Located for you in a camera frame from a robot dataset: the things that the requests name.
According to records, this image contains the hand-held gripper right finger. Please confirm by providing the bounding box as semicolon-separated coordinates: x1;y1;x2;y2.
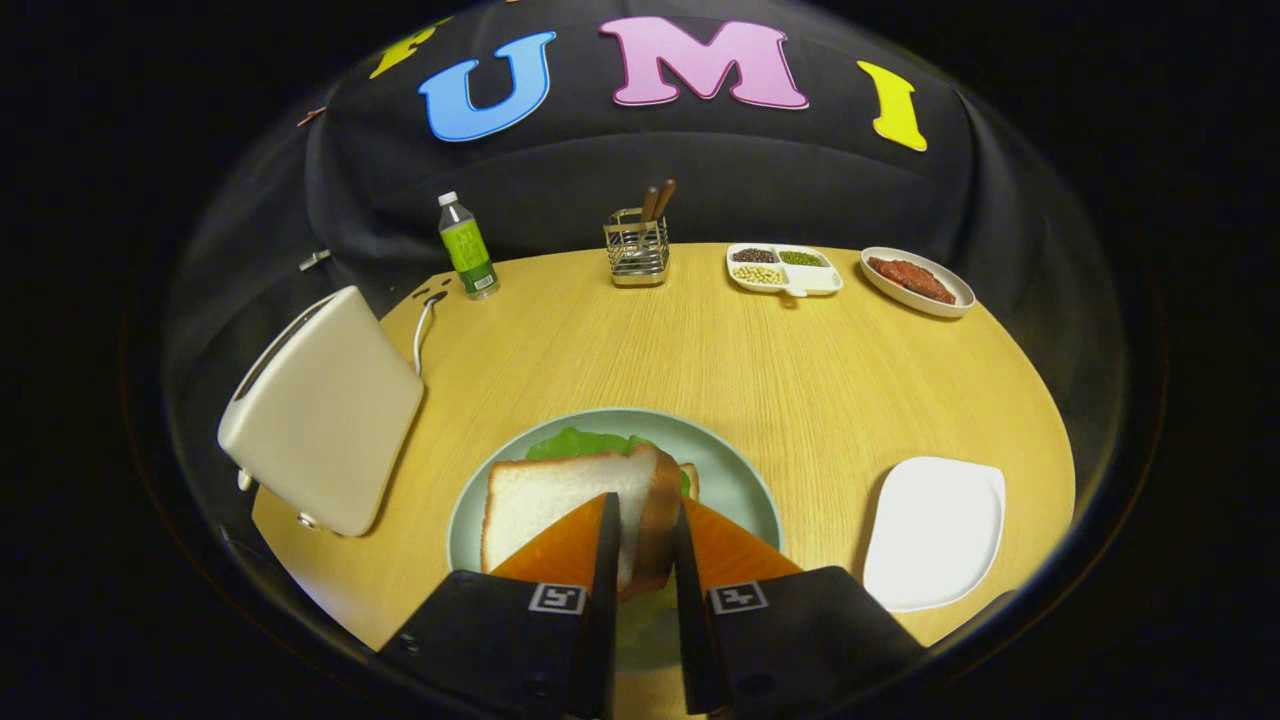
672;498;928;717

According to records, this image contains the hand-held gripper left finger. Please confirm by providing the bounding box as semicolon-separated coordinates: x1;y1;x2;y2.
372;490;623;720

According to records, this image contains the white bread slice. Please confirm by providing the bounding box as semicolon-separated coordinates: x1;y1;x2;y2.
480;443;683;601

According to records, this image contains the green lettuce leaf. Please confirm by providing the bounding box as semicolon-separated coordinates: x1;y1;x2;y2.
525;427;693;499

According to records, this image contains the light green round plate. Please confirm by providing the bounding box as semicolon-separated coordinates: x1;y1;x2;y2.
446;407;784;673

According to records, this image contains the white square plate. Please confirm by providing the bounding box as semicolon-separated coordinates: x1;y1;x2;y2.
862;456;1007;613

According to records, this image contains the white toaster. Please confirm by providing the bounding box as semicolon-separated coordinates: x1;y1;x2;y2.
217;286;426;538

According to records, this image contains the white divided dish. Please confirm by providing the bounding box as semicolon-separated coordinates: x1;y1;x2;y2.
726;243;844;298

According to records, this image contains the green label water bottle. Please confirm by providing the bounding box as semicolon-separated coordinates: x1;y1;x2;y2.
437;191;501;301

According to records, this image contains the red meat slice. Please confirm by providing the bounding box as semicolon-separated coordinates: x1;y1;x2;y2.
868;257;957;305

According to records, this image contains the white round meat plate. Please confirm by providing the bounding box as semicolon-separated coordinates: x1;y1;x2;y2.
860;246;976;319

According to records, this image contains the white toaster power cable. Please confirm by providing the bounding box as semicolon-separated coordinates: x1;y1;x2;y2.
412;295;441;376

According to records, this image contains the wire utensil holder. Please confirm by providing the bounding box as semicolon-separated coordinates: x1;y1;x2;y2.
602;208;671;288

